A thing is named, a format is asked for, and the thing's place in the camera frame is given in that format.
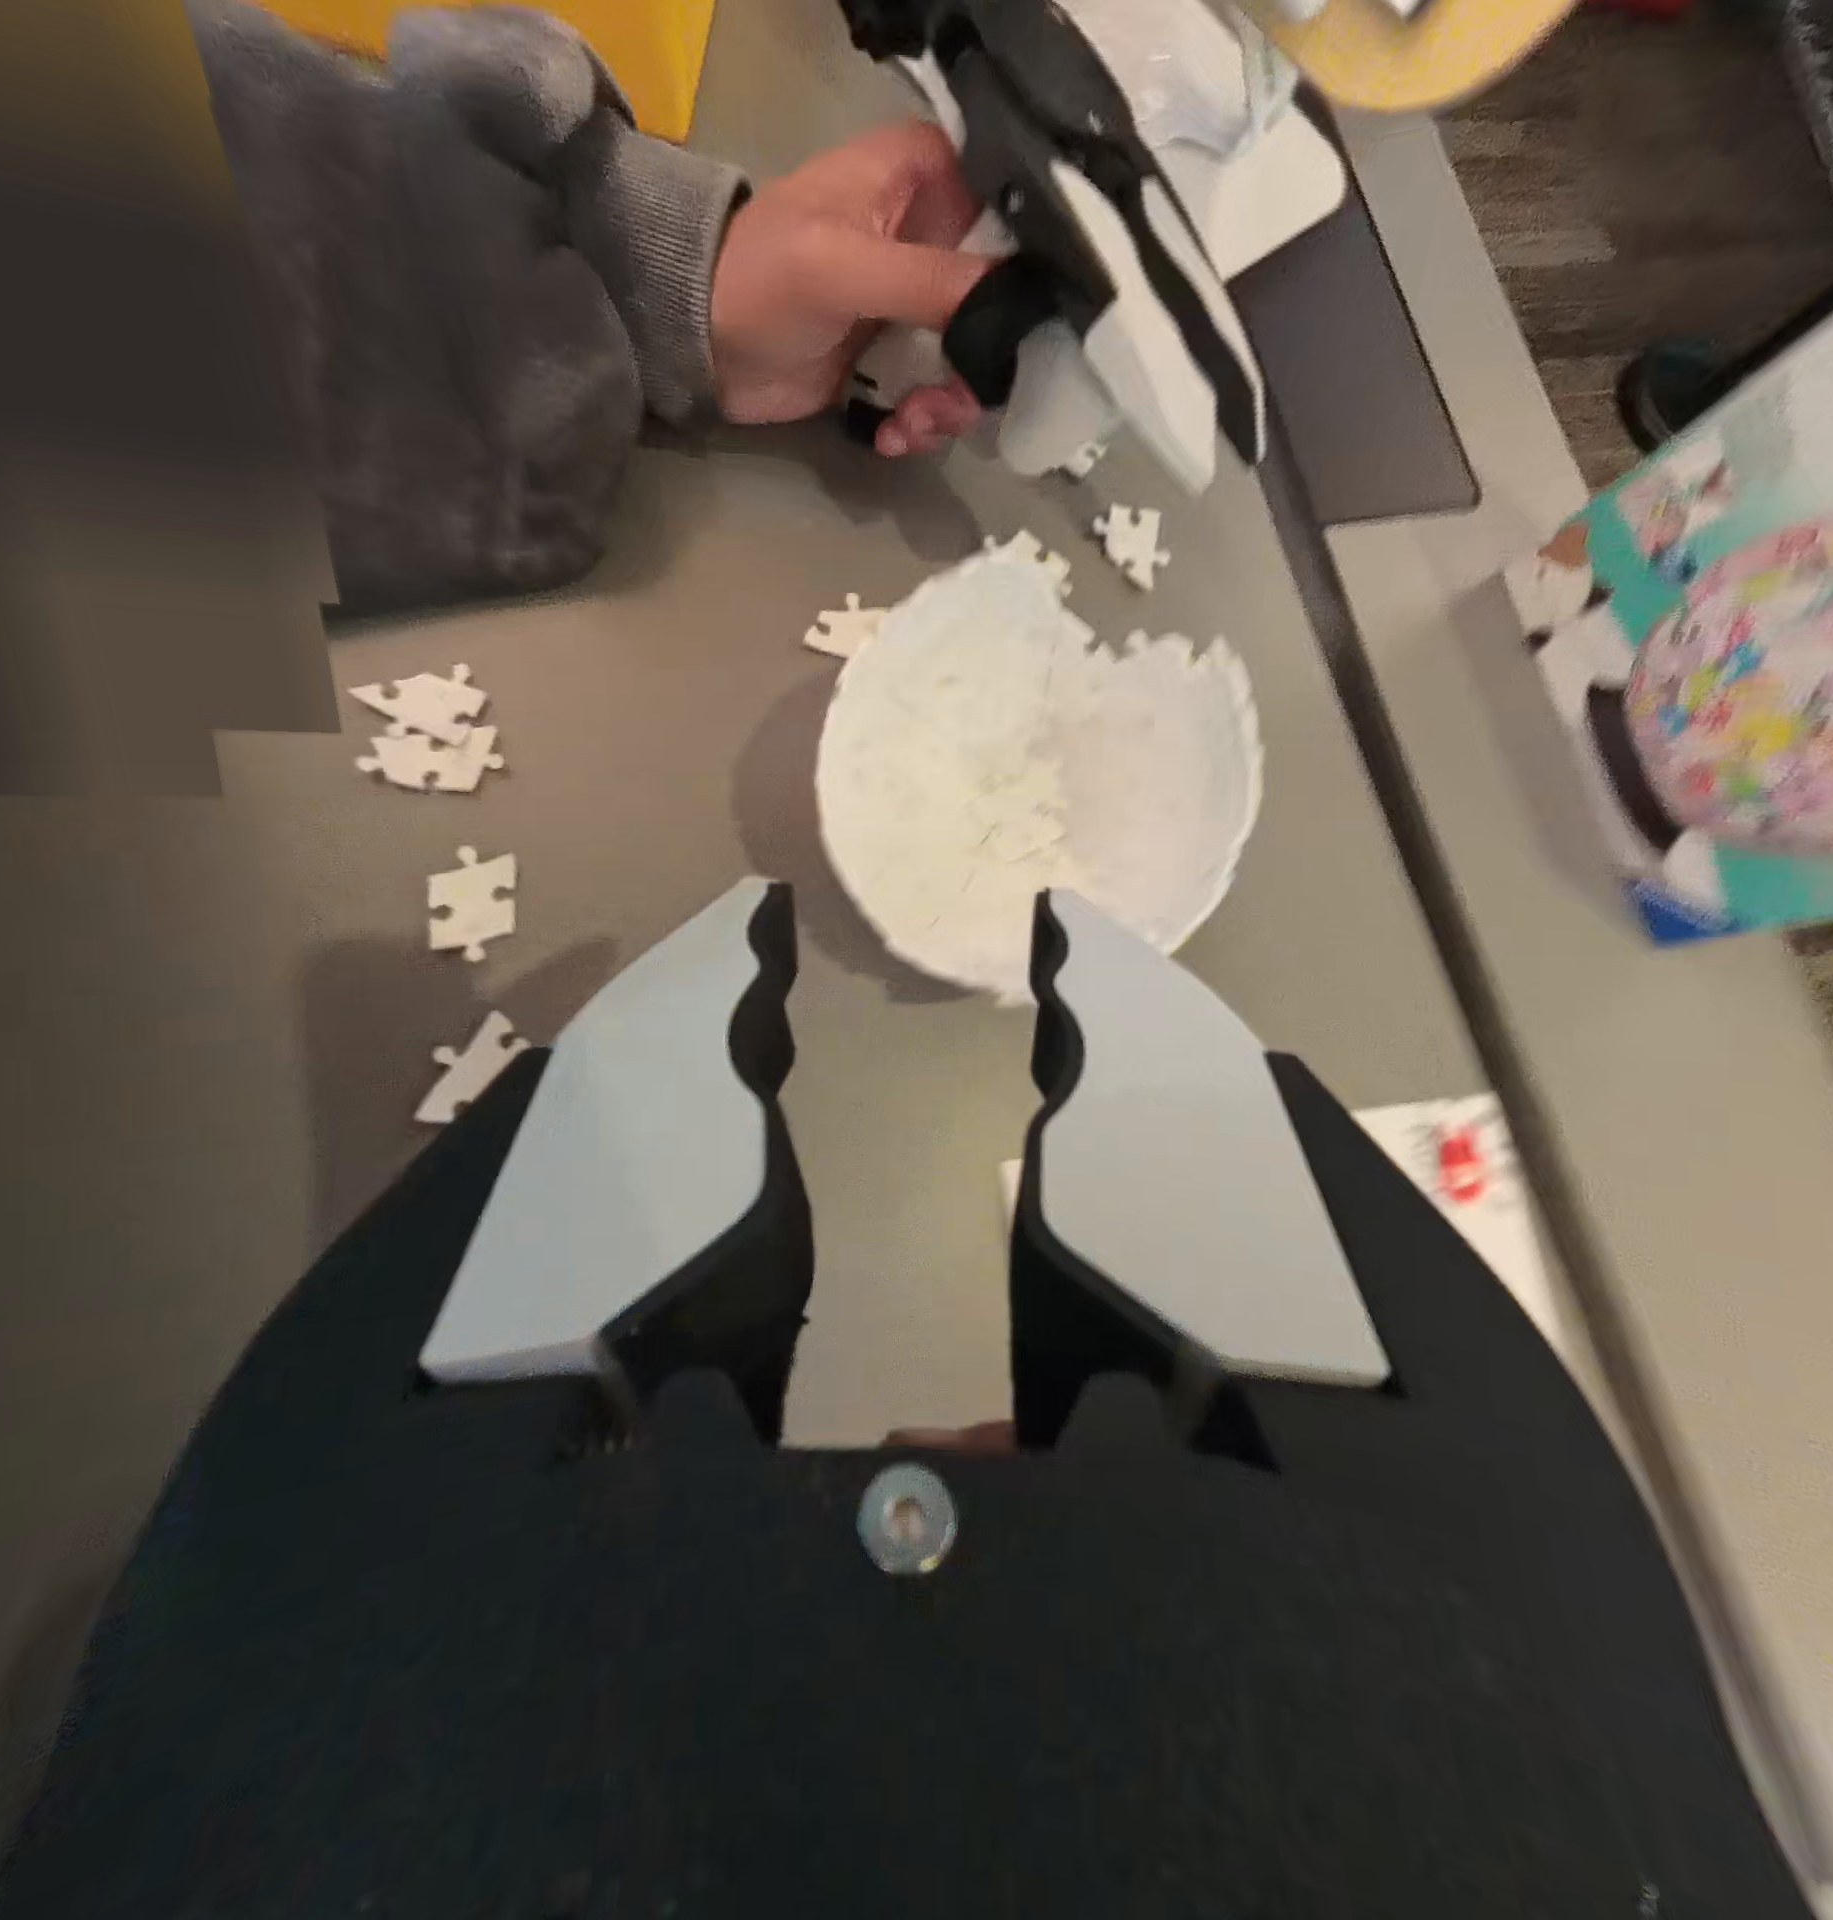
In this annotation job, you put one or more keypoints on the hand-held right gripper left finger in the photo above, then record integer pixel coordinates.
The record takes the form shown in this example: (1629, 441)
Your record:
(618, 1186)

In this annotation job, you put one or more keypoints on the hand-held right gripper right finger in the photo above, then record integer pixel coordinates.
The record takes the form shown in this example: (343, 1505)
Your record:
(1200, 1186)

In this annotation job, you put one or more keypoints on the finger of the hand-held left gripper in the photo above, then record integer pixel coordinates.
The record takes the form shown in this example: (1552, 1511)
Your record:
(1125, 376)
(1200, 315)

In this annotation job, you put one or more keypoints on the puzzle pieces group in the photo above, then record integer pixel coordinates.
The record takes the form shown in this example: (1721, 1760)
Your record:
(1125, 547)

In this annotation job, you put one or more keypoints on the partly built white puzzle ball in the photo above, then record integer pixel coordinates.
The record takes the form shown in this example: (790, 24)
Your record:
(1005, 780)

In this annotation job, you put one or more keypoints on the person's left forearm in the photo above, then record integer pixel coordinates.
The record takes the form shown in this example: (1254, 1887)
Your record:
(467, 271)

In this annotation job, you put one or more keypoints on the colourful puzzle ball box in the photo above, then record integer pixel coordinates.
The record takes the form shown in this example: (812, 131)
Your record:
(1756, 691)

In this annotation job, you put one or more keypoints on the person's left hand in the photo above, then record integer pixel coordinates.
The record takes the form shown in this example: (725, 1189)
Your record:
(826, 271)

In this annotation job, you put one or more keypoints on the dark grey table flap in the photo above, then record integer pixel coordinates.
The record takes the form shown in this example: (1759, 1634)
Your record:
(1366, 376)

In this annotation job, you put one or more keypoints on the yellow plastic bin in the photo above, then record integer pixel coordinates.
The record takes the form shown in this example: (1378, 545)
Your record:
(647, 46)

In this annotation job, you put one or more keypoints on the black wheeled chair base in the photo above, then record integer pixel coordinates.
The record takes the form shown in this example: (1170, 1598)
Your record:
(1695, 383)

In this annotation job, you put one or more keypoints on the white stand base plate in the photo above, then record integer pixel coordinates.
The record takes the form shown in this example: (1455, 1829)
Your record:
(1261, 180)

